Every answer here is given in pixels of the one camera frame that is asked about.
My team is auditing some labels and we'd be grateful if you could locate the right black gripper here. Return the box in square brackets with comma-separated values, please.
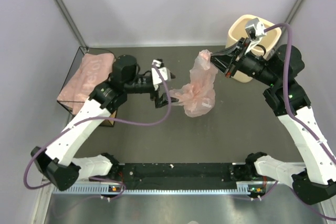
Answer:
[204, 37, 279, 87]

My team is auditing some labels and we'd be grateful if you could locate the pink plastic trash bag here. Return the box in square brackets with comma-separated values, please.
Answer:
[169, 49, 218, 118]

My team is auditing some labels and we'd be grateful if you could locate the cream plastic trash bin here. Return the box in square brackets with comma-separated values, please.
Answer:
[225, 14, 282, 83]

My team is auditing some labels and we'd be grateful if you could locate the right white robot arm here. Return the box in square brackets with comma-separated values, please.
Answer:
[211, 38, 335, 205]

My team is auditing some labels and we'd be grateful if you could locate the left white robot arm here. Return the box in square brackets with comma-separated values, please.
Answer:
[29, 55, 177, 191]

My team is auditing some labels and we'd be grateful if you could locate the pink folded bag stack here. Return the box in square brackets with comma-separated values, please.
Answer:
[57, 52, 116, 116]

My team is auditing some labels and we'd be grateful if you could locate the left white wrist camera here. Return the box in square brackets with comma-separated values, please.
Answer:
[151, 59, 172, 90]

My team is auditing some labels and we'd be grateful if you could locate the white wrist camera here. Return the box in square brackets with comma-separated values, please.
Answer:
[151, 59, 172, 90]
[245, 18, 266, 53]

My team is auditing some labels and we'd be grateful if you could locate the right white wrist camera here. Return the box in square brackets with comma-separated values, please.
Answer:
[245, 18, 266, 53]

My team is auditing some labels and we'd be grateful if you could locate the black wire frame box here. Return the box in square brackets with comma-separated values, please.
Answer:
[56, 46, 125, 129]

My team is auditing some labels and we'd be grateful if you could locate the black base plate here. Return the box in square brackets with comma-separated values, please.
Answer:
[101, 163, 264, 182]

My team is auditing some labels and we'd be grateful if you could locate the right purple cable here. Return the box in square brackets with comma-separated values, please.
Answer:
[264, 23, 336, 221]

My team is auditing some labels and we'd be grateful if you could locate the grey slotted cable duct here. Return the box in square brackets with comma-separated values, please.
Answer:
[52, 183, 266, 196]

